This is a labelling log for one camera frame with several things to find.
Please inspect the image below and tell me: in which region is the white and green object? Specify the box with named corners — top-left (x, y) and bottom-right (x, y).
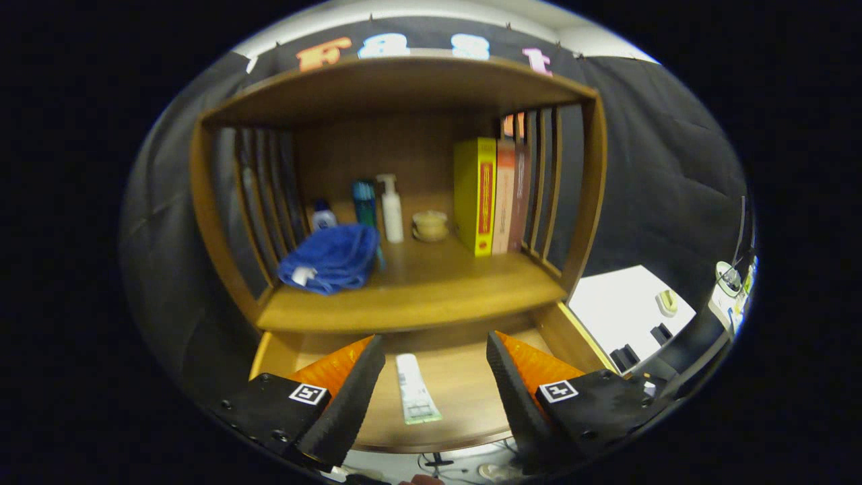
top-left (715, 261), bottom-right (743, 298)

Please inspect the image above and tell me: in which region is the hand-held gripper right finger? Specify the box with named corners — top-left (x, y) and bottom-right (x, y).
top-left (486, 330), bottom-right (674, 476)

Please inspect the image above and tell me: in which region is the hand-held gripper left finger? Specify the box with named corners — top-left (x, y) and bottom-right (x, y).
top-left (215, 335), bottom-right (387, 472)

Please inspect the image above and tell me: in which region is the orange book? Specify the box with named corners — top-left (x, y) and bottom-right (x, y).
top-left (492, 139), bottom-right (517, 255)

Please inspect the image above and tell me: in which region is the white side table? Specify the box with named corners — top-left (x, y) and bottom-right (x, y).
top-left (568, 265), bottom-right (698, 375)

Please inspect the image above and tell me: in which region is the white pump bottle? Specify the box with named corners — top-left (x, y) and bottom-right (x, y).
top-left (376, 174), bottom-right (405, 244)

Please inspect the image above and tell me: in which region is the beige ceramic lidded cup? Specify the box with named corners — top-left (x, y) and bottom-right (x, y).
top-left (412, 210), bottom-right (450, 243)

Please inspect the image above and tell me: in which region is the white green tube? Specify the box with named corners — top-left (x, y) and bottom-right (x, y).
top-left (395, 353), bottom-right (443, 425)

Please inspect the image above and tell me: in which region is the black backdrop cloth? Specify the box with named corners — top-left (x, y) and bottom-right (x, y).
top-left (120, 17), bottom-right (752, 418)

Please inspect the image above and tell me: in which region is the brown book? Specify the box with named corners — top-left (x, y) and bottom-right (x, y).
top-left (508, 141), bottom-right (533, 253)

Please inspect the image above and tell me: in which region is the small white blue-capped bottle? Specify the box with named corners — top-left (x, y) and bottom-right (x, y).
top-left (311, 199), bottom-right (338, 233)

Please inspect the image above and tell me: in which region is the yellow book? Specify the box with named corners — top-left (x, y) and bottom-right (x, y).
top-left (453, 137), bottom-right (498, 257)

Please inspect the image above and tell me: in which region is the wooden countertop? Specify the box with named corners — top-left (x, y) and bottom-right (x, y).
top-left (256, 236), bottom-right (568, 334)

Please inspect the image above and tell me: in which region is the blue folded towel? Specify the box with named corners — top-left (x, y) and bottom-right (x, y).
top-left (277, 224), bottom-right (380, 296)

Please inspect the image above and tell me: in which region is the wooden cabinet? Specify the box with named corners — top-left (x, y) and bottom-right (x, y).
top-left (190, 56), bottom-right (620, 453)

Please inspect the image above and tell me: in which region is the teal bottle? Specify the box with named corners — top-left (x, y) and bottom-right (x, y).
top-left (352, 180), bottom-right (380, 230)

